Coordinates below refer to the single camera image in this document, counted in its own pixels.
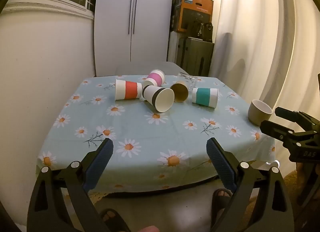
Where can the pink band paper cup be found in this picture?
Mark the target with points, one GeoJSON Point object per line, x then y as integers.
{"type": "Point", "coordinates": [156, 78]}

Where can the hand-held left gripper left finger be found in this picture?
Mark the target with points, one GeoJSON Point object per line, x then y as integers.
{"type": "Point", "coordinates": [100, 161]}

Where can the white wardrobe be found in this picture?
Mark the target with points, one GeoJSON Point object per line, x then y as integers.
{"type": "Point", "coordinates": [132, 21]}

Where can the beige ceramic cup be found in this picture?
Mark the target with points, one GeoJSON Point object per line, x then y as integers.
{"type": "Point", "coordinates": [258, 111]}

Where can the daisy print blue tablecloth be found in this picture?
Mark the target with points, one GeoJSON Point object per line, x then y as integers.
{"type": "Point", "coordinates": [150, 136]}

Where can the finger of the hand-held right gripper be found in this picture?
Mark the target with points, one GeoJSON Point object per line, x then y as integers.
{"type": "Point", "coordinates": [292, 115]}
{"type": "Point", "coordinates": [275, 129]}

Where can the person's right sandalled foot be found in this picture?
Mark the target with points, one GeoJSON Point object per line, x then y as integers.
{"type": "Point", "coordinates": [221, 202]}

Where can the clear glass cup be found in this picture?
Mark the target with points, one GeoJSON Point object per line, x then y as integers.
{"type": "Point", "coordinates": [186, 76]}

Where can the orange cardboard box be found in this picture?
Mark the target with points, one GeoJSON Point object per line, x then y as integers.
{"type": "Point", "coordinates": [193, 13]}

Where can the dark storage trunk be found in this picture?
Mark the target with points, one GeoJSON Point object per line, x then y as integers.
{"type": "Point", "coordinates": [193, 55]}

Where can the black kettle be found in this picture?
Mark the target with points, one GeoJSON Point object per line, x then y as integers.
{"type": "Point", "coordinates": [203, 30]}

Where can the red band paper cup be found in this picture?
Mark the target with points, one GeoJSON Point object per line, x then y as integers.
{"type": "Point", "coordinates": [128, 90]}

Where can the person's left sandalled foot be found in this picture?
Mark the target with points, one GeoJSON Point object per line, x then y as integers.
{"type": "Point", "coordinates": [113, 219]}

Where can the white curtain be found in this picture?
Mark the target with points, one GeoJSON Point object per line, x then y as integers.
{"type": "Point", "coordinates": [265, 41]}

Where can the person's sandalled foot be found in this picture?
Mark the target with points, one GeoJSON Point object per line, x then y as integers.
{"type": "Point", "coordinates": [113, 219]}
{"type": "Point", "coordinates": [221, 202]}

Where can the brown paper cup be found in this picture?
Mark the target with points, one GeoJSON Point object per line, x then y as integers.
{"type": "Point", "coordinates": [180, 91]}

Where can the black band paper cup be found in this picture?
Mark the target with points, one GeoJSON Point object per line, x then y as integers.
{"type": "Point", "coordinates": [160, 98]}

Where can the teal band paper cup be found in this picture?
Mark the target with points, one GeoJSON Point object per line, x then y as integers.
{"type": "Point", "coordinates": [205, 97]}

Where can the beige rug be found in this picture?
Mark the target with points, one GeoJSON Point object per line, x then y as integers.
{"type": "Point", "coordinates": [290, 184]}

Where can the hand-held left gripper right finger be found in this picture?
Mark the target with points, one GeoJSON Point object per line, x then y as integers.
{"type": "Point", "coordinates": [220, 161]}

